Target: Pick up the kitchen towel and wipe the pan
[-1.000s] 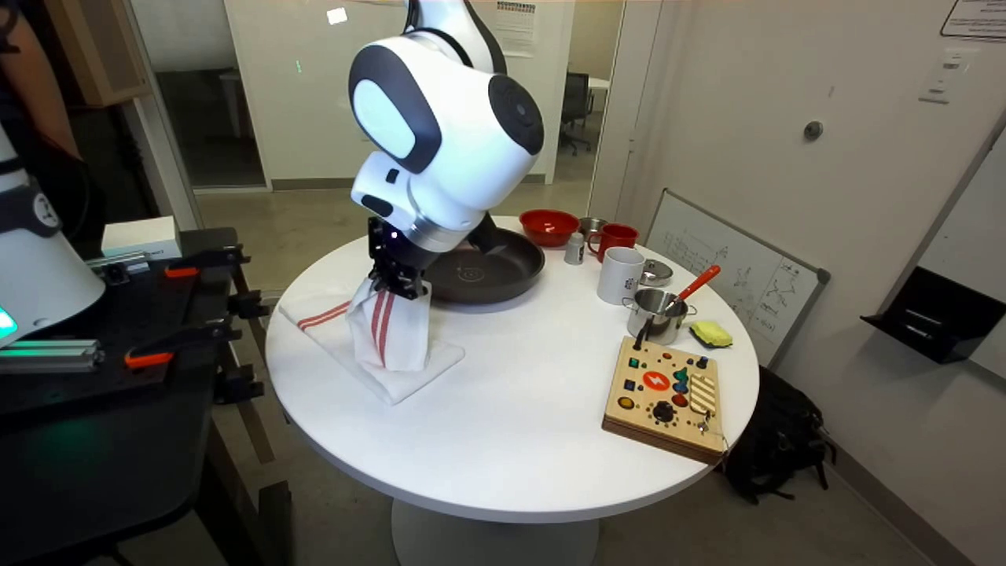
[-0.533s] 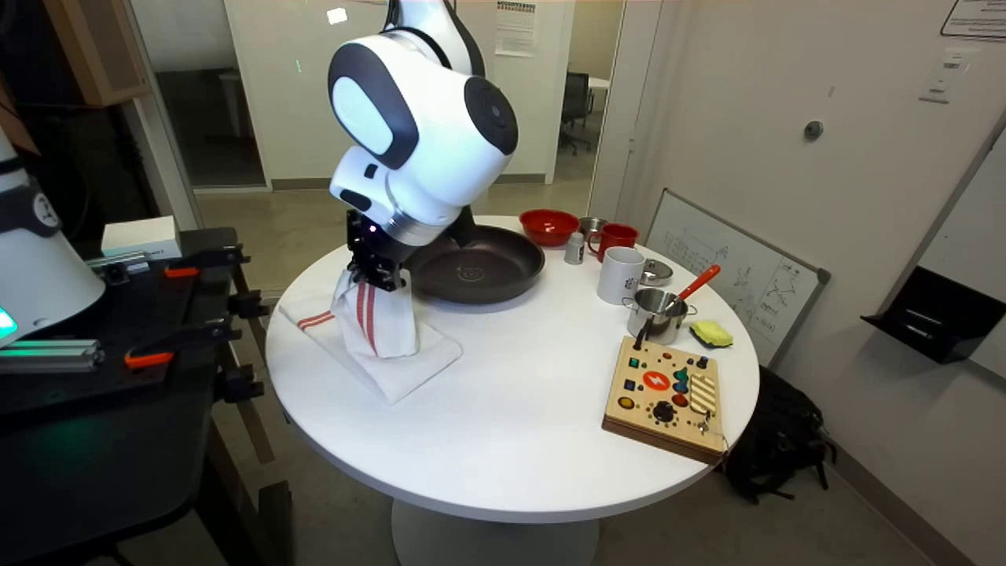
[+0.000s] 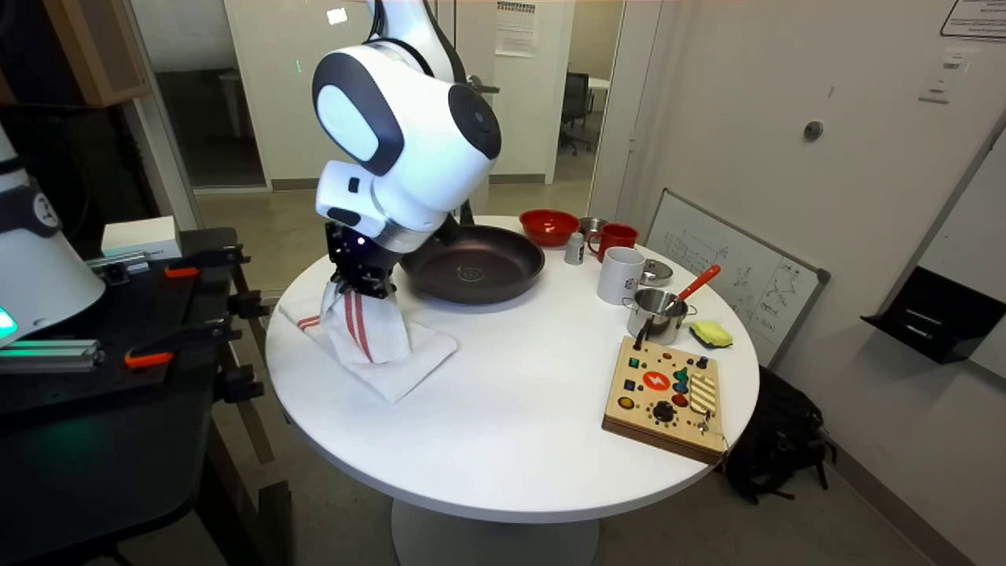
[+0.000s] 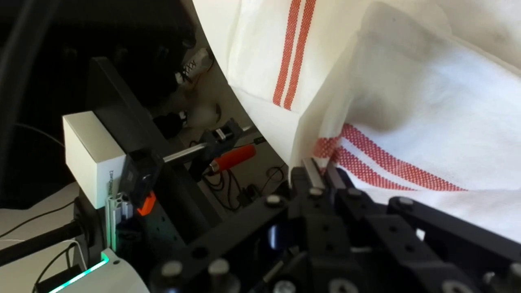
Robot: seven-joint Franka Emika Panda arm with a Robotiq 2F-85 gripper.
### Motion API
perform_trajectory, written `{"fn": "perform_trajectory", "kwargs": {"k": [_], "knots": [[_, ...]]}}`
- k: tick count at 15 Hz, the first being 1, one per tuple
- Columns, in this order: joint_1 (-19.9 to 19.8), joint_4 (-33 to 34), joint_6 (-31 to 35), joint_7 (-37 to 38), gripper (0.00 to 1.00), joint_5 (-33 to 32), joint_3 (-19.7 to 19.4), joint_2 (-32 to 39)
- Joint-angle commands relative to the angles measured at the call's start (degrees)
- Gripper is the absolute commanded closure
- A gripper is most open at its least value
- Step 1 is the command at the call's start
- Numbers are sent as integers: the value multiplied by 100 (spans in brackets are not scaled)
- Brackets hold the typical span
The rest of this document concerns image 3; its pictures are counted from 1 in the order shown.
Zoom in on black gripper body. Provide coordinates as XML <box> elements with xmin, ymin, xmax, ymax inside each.
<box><xmin>324</xmin><ymin>220</ymin><xmax>401</xmax><ymax>302</ymax></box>

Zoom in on white towel red stripes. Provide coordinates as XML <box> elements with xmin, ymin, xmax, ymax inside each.
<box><xmin>280</xmin><ymin>281</ymin><xmax>463</xmax><ymax>405</ymax></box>

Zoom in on black frying pan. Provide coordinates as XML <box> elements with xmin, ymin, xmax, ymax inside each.
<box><xmin>400</xmin><ymin>199</ymin><xmax>548</xmax><ymax>308</ymax></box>

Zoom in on black clamp orange tip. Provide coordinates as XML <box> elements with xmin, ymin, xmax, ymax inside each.
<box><xmin>119</xmin><ymin>311</ymin><xmax>246</xmax><ymax>376</ymax></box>
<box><xmin>96</xmin><ymin>244</ymin><xmax>256</xmax><ymax>290</ymax></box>

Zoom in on red bowl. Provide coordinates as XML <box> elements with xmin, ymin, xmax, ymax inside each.
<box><xmin>520</xmin><ymin>206</ymin><xmax>583</xmax><ymax>251</ymax></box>

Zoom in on white box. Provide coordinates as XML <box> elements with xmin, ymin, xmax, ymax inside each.
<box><xmin>96</xmin><ymin>214</ymin><xmax>183</xmax><ymax>265</ymax></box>

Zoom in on white mug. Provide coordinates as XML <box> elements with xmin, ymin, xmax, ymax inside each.
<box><xmin>593</xmin><ymin>244</ymin><xmax>643</xmax><ymax>308</ymax></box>

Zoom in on white door with window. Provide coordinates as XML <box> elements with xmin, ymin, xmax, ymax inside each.
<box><xmin>451</xmin><ymin>0</ymin><xmax>628</xmax><ymax>218</ymax></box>

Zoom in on red mug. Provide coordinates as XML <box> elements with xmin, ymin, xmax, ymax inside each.
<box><xmin>585</xmin><ymin>220</ymin><xmax>641</xmax><ymax>265</ymax></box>

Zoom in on white door notice paper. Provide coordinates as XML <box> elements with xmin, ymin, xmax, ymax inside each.
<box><xmin>491</xmin><ymin>0</ymin><xmax>545</xmax><ymax>58</ymax></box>

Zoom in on small steel cup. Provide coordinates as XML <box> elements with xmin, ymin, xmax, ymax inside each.
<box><xmin>639</xmin><ymin>256</ymin><xmax>676</xmax><ymax>292</ymax></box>

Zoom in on small steel saucepan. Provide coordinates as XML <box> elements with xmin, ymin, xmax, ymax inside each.
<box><xmin>627</xmin><ymin>285</ymin><xmax>698</xmax><ymax>352</ymax></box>

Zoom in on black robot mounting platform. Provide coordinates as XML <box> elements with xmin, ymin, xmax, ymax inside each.
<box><xmin>0</xmin><ymin>222</ymin><xmax>300</xmax><ymax>566</ymax></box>

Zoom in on wooden board colourful pieces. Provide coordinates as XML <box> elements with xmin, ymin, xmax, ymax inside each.
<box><xmin>599</xmin><ymin>336</ymin><xmax>729</xmax><ymax>469</ymax></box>

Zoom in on wooden cabinet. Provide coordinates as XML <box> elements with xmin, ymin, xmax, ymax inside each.
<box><xmin>42</xmin><ymin>0</ymin><xmax>155</xmax><ymax>109</ymax></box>

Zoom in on yellow green sponge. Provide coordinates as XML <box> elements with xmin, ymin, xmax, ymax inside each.
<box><xmin>684</xmin><ymin>317</ymin><xmax>736</xmax><ymax>352</ymax></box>

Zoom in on leaning framed whiteboard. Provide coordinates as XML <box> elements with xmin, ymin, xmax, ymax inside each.
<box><xmin>641</xmin><ymin>185</ymin><xmax>832</xmax><ymax>371</ymax></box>

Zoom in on black backpack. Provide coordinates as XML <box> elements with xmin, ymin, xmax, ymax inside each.
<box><xmin>721</xmin><ymin>365</ymin><xmax>840</xmax><ymax>506</ymax></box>

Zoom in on aluminium rail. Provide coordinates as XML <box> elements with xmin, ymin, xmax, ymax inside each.
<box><xmin>0</xmin><ymin>336</ymin><xmax>104</xmax><ymax>376</ymax></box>

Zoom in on orange handled spoon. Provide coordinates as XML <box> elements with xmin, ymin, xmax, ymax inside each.
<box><xmin>671</xmin><ymin>261</ymin><xmax>727</xmax><ymax>308</ymax></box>

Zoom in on black wall tray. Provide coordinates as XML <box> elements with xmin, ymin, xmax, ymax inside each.
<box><xmin>857</xmin><ymin>265</ymin><xmax>1006</xmax><ymax>367</ymax></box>

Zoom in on white wall switch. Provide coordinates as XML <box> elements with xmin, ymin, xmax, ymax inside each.
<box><xmin>919</xmin><ymin>50</ymin><xmax>967</xmax><ymax>106</ymax></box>

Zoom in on framed wall sign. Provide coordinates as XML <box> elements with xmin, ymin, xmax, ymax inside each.
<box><xmin>938</xmin><ymin>0</ymin><xmax>1006</xmax><ymax>45</ymax></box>

